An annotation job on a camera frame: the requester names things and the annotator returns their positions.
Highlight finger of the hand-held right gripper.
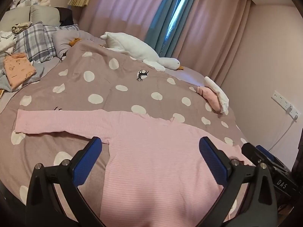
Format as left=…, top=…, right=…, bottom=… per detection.
left=256, top=145, right=274, bottom=158
left=241, top=142, right=264, bottom=167

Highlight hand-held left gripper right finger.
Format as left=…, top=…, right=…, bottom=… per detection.
left=199, top=136, right=278, bottom=227

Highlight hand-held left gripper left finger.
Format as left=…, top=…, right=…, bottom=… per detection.
left=26, top=136, right=107, bottom=227

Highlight pink striped long-sleeve shirt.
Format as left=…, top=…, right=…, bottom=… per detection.
left=15, top=109, right=255, bottom=227

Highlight white crumpled clothes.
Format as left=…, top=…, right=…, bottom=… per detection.
left=0, top=31, right=18, bottom=55

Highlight folded pink garment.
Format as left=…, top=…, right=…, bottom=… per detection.
left=197, top=86, right=222, bottom=112

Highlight folded white garment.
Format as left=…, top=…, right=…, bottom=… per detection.
left=204, top=76, right=230, bottom=113

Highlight brown spotted blanket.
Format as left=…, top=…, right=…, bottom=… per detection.
left=0, top=40, right=251, bottom=218

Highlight grey cloth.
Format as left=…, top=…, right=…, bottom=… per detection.
left=0, top=60, right=45, bottom=93

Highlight folded orange garment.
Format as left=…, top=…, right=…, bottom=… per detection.
left=3, top=53, right=37, bottom=91

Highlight grey plush pillow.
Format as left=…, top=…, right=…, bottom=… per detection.
left=52, top=30, right=105, bottom=57

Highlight white goose plush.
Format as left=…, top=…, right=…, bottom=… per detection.
left=100, top=31, right=184, bottom=72

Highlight pink curtain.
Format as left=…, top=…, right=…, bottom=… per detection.
left=163, top=0, right=252, bottom=88
left=78, top=0, right=174, bottom=52

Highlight grey plaid pillow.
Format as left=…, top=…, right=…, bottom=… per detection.
left=15, top=21, right=80, bottom=63

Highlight dark garment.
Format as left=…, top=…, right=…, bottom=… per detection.
left=57, top=7, right=76, bottom=26

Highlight patterned crumpled cloth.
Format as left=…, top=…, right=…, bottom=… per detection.
left=12, top=22, right=32, bottom=34

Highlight beige pillow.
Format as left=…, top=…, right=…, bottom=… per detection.
left=30, top=5, right=61, bottom=26
left=0, top=6, right=32, bottom=32

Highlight teal curtain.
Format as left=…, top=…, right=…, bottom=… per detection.
left=144, top=0, right=199, bottom=59

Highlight pile of plush toys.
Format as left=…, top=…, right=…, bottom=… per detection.
left=11, top=0, right=51, bottom=7

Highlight white cable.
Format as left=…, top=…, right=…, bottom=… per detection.
left=271, top=119, right=297, bottom=152

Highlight white wall outlet strip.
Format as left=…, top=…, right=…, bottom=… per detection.
left=272, top=90, right=300, bottom=120

